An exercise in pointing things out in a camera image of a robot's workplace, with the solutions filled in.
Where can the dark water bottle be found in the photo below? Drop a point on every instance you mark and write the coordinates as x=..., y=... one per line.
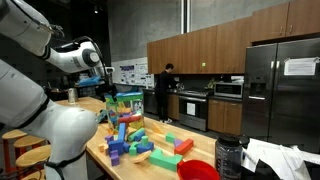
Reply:
x=228, y=156

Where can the black oven stove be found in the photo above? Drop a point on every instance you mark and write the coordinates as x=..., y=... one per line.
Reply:
x=193, y=109

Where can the silver microwave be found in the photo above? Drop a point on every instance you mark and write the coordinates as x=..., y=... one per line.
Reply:
x=231, y=90

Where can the red plastic bowl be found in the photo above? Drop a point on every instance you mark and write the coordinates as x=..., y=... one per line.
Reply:
x=196, y=170

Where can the stainless steel refrigerator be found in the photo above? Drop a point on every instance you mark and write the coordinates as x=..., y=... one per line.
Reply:
x=281, y=94

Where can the clear plastic toy bag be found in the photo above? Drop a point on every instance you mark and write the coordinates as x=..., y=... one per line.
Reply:
x=125, y=108

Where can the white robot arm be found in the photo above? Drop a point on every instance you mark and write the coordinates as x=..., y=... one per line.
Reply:
x=24, y=104

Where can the large blue foam block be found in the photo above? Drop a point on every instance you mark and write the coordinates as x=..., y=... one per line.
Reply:
x=120, y=144

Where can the metal cup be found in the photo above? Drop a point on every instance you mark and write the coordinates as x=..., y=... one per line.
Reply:
x=72, y=95

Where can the wooden stool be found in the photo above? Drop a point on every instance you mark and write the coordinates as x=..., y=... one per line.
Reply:
x=33, y=156

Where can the person in black clothes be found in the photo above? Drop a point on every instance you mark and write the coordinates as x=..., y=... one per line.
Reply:
x=164, y=82

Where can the red foam block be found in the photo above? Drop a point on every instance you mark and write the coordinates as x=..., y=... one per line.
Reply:
x=184, y=147

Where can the green foam bridge block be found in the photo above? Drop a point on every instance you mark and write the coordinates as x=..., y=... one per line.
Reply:
x=158, y=158

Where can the small purple foam block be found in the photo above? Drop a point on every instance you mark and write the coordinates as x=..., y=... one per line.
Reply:
x=114, y=158

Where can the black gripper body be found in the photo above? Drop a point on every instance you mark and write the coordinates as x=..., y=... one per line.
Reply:
x=107, y=89

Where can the green foam cylinder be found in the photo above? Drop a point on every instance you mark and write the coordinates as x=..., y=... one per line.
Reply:
x=136, y=136

